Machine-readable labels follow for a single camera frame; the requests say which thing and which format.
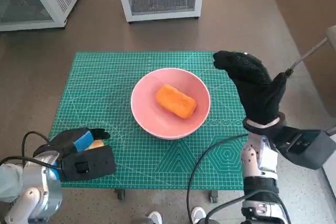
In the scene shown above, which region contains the black knitted gloved right hand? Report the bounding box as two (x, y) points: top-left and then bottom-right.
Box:
(212, 50), (288, 126)

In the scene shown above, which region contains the black left hand blue tape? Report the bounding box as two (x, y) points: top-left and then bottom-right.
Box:
(48, 127), (111, 161)

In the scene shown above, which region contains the pink bowl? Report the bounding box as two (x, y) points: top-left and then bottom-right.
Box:
(130, 68), (212, 141)

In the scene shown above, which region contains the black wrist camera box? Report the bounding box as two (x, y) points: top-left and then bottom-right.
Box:
(271, 125), (336, 170)
(60, 144), (117, 182)

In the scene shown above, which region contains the white shoe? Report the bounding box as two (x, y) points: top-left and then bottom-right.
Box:
(191, 206), (207, 224)
(148, 210), (163, 224)

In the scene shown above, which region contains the green cutting mat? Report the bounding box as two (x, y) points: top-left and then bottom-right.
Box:
(49, 51), (250, 190)

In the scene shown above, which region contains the person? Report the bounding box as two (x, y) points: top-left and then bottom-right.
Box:
(0, 163), (24, 204)

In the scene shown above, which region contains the white flat panel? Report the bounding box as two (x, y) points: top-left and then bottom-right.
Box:
(321, 153), (336, 193)

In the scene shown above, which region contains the long black robot cable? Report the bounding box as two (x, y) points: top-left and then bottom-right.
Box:
(186, 133), (249, 222)

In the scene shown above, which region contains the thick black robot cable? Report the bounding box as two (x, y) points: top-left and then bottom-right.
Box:
(0, 156), (62, 170)

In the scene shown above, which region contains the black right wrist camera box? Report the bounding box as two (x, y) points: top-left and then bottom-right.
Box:
(271, 125), (336, 170)

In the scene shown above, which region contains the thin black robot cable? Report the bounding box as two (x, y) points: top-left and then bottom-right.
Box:
(22, 131), (52, 156)

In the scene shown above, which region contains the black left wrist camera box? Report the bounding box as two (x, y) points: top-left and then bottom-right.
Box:
(60, 144), (117, 182)

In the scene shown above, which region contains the black shoulder loop cable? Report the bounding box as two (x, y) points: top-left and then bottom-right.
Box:
(206, 189), (292, 224)

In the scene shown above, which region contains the orange toy bread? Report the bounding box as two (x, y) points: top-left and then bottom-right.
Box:
(156, 84), (197, 119)
(84, 140), (105, 152)

